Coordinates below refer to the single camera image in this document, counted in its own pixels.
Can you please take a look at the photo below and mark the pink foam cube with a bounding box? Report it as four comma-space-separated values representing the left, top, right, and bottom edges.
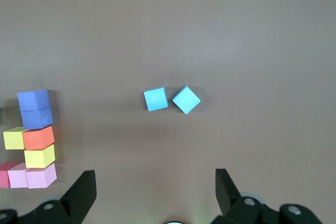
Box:
7, 162, 29, 189
25, 163, 58, 189

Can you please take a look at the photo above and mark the yellow foam cube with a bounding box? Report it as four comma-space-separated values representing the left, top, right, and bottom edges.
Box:
3, 126, 26, 151
24, 144, 56, 169

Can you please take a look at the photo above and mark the purple foam cube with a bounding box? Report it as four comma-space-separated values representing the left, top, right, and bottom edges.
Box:
16, 89, 51, 112
20, 106, 54, 130

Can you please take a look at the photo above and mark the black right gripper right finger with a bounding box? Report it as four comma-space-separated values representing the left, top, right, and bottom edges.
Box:
211, 168, 323, 224

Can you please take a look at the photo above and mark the blue foam cube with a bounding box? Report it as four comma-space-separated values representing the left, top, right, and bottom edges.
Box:
172, 85, 202, 115
143, 86, 169, 112

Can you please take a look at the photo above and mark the brown table mat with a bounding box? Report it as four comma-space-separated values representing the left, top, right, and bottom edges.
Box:
0, 0, 336, 224

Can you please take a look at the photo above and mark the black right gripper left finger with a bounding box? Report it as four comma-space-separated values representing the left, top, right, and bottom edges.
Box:
0, 170, 97, 224

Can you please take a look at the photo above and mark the red foam cube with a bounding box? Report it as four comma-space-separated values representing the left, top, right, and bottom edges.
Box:
0, 162, 20, 188

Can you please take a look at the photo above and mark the orange foam cube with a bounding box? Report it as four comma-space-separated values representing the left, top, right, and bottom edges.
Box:
22, 125, 56, 151

